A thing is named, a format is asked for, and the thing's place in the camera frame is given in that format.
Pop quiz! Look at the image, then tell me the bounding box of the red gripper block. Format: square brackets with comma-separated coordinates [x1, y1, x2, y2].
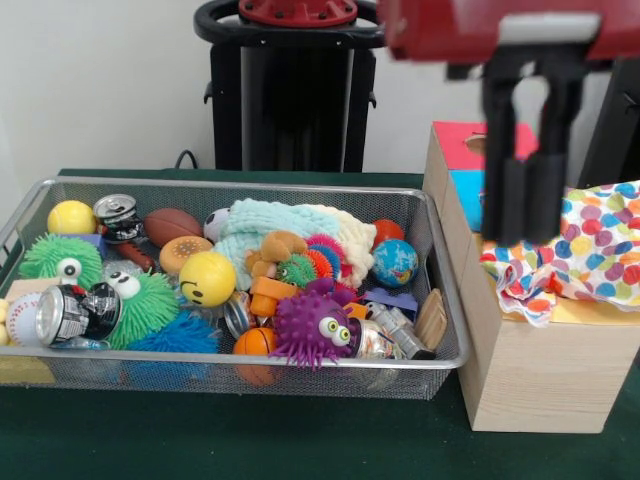
[378, 0, 640, 247]

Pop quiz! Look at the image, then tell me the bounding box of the colourful patterned cloth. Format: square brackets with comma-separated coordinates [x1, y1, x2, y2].
[480, 180, 640, 329]

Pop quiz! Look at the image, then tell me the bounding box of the light teal cloth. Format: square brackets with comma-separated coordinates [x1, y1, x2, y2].
[213, 198, 343, 266]

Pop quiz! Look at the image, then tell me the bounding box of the brown monkey toy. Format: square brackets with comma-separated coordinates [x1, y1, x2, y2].
[244, 230, 309, 283]

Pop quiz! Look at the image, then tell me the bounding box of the shallow clear bin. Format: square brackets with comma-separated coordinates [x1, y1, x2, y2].
[0, 177, 473, 401]

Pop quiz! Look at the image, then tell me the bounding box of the wooden box with three holes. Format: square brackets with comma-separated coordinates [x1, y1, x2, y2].
[423, 121, 640, 434]

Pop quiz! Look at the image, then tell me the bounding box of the blue globe ball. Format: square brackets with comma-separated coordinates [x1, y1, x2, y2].
[372, 238, 421, 288]

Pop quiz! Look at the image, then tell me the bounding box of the cream yellow cloth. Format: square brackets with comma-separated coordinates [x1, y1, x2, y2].
[320, 207, 379, 286]

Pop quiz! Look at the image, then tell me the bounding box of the purple spiky monster toy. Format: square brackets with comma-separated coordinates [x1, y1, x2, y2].
[271, 278, 363, 369]

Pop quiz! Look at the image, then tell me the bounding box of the small soccer ball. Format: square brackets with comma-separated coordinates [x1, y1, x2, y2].
[204, 208, 233, 244]

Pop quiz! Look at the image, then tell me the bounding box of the yellow ball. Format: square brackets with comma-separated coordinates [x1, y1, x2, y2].
[49, 196, 98, 235]
[179, 251, 238, 309]

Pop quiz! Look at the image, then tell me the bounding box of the small brown football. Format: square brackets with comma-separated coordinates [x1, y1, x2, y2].
[146, 207, 205, 248]

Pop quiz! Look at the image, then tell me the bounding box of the blue spiky ball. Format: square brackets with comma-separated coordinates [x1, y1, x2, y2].
[125, 315, 223, 391]

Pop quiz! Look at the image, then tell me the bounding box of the dark green table cloth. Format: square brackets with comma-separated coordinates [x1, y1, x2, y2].
[0, 168, 640, 480]

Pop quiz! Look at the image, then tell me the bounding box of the green spiky ball with eyes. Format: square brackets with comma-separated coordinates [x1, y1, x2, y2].
[100, 270, 183, 351]

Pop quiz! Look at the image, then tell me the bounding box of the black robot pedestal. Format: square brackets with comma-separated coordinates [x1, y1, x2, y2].
[194, 0, 401, 171]

